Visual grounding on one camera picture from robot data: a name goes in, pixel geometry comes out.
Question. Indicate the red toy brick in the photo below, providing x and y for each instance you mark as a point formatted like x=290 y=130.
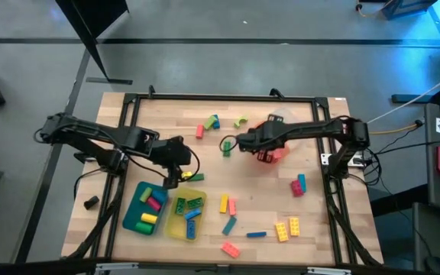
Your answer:
x=296 y=188

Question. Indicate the blue toy brick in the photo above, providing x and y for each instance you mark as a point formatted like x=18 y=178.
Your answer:
x=191 y=229
x=192 y=214

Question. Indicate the yellow wooden arch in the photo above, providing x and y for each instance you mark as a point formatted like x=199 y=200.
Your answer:
x=186 y=175

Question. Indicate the yellow plastic bin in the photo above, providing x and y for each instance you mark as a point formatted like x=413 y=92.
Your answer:
x=175 y=229

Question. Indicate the black clamp knob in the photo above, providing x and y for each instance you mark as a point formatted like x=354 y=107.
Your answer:
x=276 y=92
x=151 y=91

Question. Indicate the salmon wooden cylinder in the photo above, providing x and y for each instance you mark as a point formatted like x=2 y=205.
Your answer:
x=199 y=131

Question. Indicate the black crossbar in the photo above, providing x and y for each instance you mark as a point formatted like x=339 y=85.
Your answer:
x=52 y=267

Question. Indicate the salmon wooden block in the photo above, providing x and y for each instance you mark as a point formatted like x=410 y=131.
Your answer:
x=280 y=155

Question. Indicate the teal plastic bin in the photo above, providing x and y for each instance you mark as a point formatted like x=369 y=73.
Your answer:
x=132 y=217

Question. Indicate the red wooden cylinder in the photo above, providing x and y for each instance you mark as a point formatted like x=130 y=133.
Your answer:
x=154 y=204

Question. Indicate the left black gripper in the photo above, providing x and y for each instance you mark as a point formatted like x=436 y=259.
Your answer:
x=172 y=153

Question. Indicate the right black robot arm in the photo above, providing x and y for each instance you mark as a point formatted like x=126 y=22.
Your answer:
x=330 y=128

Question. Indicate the yellow toy brick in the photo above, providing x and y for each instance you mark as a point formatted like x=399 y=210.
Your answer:
x=281 y=231
x=294 y=226

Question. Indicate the light green wooden arch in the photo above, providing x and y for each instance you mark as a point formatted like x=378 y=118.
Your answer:
x=239 y=123

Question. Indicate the orange toy brick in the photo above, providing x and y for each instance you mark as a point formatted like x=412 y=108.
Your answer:
x=230 y=250

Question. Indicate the blue lit box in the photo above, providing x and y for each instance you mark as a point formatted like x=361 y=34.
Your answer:
x=407 y=5

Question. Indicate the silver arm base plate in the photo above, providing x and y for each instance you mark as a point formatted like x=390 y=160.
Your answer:
x=324 y=159

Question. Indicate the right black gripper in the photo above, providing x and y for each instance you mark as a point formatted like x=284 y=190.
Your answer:
x=262 y=138

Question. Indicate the yellow wooden plank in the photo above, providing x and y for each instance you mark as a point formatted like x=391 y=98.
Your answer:
x=224 y=203

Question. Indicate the salmon wooden plank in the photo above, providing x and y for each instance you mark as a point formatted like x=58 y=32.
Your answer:
x=232 y=207

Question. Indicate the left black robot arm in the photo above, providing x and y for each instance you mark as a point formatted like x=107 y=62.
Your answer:
x=90 y=133

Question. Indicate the blue wooden plank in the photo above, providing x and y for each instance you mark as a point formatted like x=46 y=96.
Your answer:
x=256 y=234

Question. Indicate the orange plastic bin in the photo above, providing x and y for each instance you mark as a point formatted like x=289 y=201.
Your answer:
x=284 y=151

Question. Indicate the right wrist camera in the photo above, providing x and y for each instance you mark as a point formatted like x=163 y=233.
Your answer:
x=275 y=118

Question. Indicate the black partition panel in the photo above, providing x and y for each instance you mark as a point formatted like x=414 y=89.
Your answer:
x=90 y=15

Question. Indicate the teal wooden plank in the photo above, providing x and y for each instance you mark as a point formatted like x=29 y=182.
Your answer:
x=229 y=225
x=302 y=182

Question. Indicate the yellow wooden cylinder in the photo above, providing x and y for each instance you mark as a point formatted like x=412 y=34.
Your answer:
x=149 y=218

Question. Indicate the teal wooden block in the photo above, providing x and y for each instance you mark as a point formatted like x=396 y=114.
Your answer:
x=217 y=122

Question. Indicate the green wooden plank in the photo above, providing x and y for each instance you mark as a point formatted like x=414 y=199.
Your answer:
x=198 y=177

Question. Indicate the black computer mouse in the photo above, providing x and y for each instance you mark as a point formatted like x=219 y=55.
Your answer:
x=435 y=264

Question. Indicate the blue wooden cylinder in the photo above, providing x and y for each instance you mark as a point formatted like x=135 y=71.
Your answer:
x=159 y=196

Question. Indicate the black side table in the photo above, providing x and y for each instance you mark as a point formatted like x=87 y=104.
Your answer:
x=432 y=133

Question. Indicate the dark brown small block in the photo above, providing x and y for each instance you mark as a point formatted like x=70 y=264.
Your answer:
x=91 y=202

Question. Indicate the light green wooden block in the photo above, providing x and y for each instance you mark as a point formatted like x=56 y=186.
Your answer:
x=209 y=123

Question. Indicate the light green wooden cylinder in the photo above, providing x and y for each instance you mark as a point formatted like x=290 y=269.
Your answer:
x=146 y=194

